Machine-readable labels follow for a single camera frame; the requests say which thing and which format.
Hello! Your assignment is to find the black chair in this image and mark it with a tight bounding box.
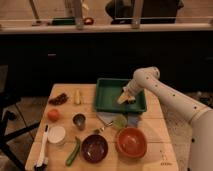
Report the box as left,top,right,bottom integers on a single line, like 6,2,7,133
0,65,39,171

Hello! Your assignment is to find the orange bowl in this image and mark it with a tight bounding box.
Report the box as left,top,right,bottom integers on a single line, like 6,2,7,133
115,127,147,159

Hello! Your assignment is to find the green lettuce leaf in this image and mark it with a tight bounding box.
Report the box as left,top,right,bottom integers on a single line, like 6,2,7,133
113,115,127,130

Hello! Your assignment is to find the white dish brush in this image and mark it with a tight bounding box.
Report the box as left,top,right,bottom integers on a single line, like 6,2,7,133
34,126,48,171

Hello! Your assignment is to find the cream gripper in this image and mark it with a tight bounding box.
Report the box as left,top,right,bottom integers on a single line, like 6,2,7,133
117,85,140,104

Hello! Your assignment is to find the white paper cup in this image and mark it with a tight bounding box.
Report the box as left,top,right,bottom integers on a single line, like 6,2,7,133
48,126,66,145

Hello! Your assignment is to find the metal fork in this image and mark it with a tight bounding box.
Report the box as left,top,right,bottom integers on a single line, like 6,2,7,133
93,122,113,134

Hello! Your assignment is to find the red object on shelf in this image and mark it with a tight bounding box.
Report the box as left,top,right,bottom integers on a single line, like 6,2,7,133
83,17,94,25

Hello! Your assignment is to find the small metal cup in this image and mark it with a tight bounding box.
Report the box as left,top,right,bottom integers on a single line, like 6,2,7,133
73,113,86,131

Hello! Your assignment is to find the blue grey cloth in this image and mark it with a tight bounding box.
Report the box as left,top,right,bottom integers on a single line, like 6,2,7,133
96,112,140,127

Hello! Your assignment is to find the green box on shelf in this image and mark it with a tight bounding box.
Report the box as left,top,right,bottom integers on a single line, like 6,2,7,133
51,17,75,26

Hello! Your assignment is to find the green plastic tray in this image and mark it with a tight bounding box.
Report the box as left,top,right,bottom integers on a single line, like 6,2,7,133
94,78,147,114

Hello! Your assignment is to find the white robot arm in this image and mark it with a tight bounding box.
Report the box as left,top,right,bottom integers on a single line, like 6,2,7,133
117,67,213,171

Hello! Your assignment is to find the orange tomato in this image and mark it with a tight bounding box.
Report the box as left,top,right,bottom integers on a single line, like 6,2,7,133
47,109,60,122

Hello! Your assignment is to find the dark maroon bowl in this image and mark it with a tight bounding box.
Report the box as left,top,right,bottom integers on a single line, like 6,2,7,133
81,134,108,163

